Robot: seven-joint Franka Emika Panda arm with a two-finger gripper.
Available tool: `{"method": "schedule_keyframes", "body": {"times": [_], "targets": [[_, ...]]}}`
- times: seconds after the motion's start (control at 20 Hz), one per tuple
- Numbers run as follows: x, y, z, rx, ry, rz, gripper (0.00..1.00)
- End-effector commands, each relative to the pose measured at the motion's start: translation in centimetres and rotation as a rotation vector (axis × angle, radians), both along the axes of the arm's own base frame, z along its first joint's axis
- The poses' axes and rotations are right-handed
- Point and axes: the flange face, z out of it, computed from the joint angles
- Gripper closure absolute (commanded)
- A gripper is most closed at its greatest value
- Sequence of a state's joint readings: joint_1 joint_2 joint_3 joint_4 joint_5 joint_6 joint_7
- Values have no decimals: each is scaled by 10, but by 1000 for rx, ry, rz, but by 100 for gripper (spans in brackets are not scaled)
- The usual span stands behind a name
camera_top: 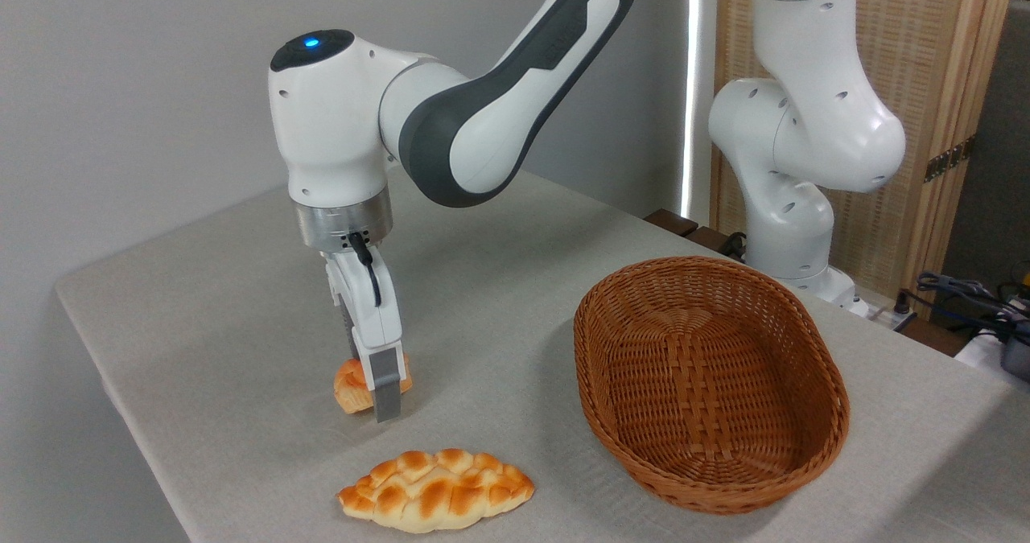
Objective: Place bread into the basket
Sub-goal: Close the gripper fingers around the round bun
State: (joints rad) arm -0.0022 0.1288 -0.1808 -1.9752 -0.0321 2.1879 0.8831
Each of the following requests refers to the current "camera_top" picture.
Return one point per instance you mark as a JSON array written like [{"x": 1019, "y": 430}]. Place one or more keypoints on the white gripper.
[{"x": 374, "y": 310}]

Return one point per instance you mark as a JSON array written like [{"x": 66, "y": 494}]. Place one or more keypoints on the round knotted bread roll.
[{"x": 351, "y": 388}]

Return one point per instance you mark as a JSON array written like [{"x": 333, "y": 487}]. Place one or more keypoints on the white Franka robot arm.
[{"x": 338, "y": 125}]

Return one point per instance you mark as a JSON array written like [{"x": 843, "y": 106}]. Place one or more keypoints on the long braided bread loaf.
[{"x": 434, "y": 491}]

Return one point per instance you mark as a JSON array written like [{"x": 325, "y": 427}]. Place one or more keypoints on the brown oval wicker basket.
[{"x": 708, "y": 382}]

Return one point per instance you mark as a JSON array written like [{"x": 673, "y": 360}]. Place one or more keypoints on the grey tablecloth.
[{"x": 241, "y": 326}]

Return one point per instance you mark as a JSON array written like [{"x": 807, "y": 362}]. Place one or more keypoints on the dark brown wooden bench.
[{"x": 674, "y": 221}]

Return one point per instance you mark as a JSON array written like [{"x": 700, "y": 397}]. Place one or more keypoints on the brass screen hinge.
[{"x": 949, "y": 159}]

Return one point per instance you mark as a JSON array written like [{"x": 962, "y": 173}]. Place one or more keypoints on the wooden woven folding screen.
[{"x": 933, "y": 60}]

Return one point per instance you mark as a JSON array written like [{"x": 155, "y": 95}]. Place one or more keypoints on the grey box device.
[{"x": 1018, "y": 358}]

